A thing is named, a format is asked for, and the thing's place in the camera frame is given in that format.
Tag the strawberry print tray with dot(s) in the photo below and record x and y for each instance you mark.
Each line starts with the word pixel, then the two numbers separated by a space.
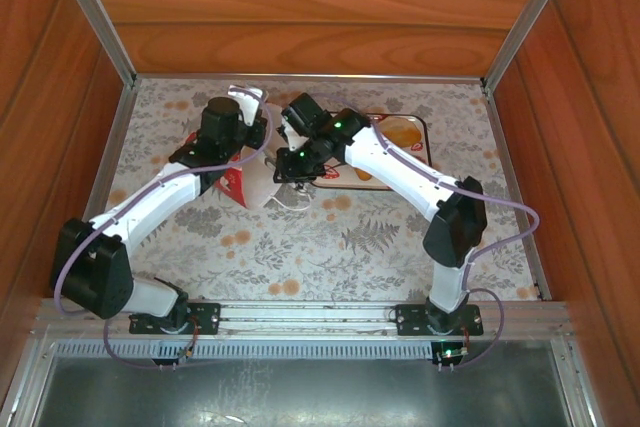
pixel 350 183

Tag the red and white paper bag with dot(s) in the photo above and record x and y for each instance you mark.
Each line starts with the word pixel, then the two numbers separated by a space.
pixel 257 182

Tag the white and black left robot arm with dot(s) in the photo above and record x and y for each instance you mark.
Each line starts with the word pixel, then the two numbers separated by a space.
pixel 150 202

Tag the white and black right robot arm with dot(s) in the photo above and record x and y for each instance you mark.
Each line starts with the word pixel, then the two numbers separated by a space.
pixel 400 172

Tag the floral tablecloth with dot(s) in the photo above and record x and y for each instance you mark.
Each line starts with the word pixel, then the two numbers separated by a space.
pixel 310 247

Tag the left small circuit board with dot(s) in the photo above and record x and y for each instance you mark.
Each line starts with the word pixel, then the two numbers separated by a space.
pixel 185 354

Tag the small circuit board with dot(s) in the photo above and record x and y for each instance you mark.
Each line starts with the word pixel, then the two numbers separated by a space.
pixel 450 353
pixel 185 354

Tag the shiny metal sheet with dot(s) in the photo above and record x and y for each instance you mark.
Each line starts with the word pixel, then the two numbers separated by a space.
pixel 300 392

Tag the right small circuit board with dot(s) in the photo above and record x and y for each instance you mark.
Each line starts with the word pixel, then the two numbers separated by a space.
pixel 450 353

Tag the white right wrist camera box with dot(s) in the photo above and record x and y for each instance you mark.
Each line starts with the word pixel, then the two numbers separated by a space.
pixel 292 134

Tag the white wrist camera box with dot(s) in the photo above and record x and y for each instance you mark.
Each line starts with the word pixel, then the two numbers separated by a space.
pixel 292 134
pixel 250 99

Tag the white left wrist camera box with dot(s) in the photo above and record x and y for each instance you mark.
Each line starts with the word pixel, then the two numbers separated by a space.
pixel 250 99

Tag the aluminium left side rail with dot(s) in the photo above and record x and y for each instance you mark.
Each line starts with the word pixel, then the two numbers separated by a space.
pixel 117 137

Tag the aluminium back frame rail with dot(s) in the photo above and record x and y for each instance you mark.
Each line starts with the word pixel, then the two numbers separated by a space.
pixel 400 78

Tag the aluminium mounting rail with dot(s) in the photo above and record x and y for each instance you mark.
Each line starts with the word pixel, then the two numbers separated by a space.
pixel 300 314

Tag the aluminium left frame post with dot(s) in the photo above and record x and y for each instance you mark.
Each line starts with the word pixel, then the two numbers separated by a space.
pixel 95 12

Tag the aluminium frame post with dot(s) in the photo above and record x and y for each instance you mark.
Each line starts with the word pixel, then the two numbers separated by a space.
pixel 95 12
pixel 530 12

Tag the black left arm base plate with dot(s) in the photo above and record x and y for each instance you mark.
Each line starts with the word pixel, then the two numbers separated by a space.
pixel 205 317

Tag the aluminium right side rail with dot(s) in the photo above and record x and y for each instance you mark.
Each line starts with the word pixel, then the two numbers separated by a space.
pixel 500 147

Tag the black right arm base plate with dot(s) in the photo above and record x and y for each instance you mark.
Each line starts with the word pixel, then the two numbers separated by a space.
pixel 410 319

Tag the aluminium right frame post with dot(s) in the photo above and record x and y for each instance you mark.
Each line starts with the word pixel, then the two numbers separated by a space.
pixel 530 12

